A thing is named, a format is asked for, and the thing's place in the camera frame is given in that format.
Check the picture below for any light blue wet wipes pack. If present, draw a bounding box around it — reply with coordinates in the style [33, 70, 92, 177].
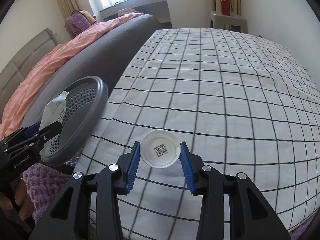
[40, 91, 69, 159]

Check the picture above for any white round bottle cap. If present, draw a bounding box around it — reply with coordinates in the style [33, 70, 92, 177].
[140, 129, 181, 169]

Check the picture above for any grey perforated trash basket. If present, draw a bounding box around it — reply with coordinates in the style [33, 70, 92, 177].
[21, 75, 109, 167]

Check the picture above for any left hand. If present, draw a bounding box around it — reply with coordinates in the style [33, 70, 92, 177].
[0, 174, 34, 220]

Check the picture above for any pink blanket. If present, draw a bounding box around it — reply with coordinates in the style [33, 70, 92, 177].
[1, 12, 143, 139]

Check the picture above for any grey bed headboard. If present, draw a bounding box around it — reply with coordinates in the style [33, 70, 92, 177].
[1, 28, 58, 112]

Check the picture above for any black-white checkered tablecloth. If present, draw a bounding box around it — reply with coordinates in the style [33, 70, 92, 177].
[75, 29, 319, 230]

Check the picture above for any purple knitted pillow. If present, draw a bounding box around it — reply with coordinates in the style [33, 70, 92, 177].
[65, 10, 97, 39]

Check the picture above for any grey plastic stool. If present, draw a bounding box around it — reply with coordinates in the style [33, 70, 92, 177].
[210, 11, 248, 34]

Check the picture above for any red water bottle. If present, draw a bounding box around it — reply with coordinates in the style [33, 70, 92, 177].
[220, 0, 231, 16]

